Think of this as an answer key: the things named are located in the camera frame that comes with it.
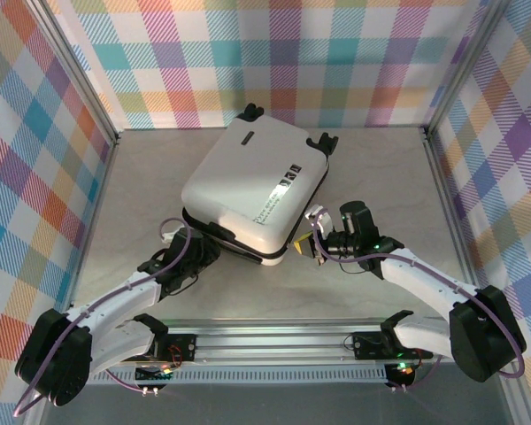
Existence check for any white hard-shell suitcase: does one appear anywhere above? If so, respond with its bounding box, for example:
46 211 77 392
180 103 340 268

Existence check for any black controller board with LEDs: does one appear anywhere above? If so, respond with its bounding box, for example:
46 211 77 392
134 362 175 383
386 360 418 387

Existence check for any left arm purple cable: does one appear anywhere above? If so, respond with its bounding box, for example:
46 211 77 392
12 216 192 420

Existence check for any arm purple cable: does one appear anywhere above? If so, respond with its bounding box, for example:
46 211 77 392
12 216 192 420
312 211 527 394

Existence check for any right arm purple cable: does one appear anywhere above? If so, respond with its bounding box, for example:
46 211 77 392
312 211 527 394

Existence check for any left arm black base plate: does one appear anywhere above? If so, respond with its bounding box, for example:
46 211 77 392
132 332 198 363

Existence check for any aluminium side rail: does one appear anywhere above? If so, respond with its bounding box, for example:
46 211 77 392
419 127 490 327
60 131 124 331

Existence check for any aluminium mounting rail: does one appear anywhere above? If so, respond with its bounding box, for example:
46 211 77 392
30 315 519 367

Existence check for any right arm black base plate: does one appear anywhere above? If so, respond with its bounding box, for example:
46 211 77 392
351 329 435 360

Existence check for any perforated grey cable duct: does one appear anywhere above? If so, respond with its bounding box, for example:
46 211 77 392
51 368 389 385

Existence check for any aluminium frame post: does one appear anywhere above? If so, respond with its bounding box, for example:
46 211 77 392
422 0 517 142
25 0 123 148

